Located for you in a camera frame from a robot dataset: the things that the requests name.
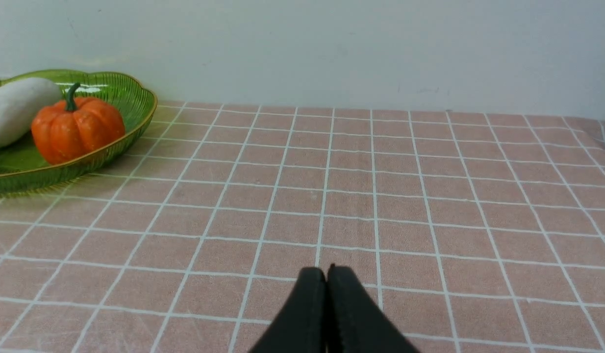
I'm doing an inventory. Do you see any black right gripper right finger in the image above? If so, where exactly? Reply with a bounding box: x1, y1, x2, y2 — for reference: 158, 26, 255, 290
327, 264, 419, 353

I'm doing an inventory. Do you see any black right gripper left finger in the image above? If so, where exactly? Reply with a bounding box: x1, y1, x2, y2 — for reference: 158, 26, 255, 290
250, 267, 327, 353

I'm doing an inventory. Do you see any white radish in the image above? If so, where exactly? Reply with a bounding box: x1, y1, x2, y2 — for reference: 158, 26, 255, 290
0, 77, 63, 148

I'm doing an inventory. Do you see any pink checked tablecloth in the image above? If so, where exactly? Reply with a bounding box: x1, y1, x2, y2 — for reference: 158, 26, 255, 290
0, 102, 605, 353

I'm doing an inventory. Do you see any orange pumpkin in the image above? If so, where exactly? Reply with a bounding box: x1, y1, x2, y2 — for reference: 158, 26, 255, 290
31, 82, 126, 165

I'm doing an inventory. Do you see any green glass plate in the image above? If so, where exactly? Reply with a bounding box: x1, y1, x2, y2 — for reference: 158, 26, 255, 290
0, 69, 158, 197

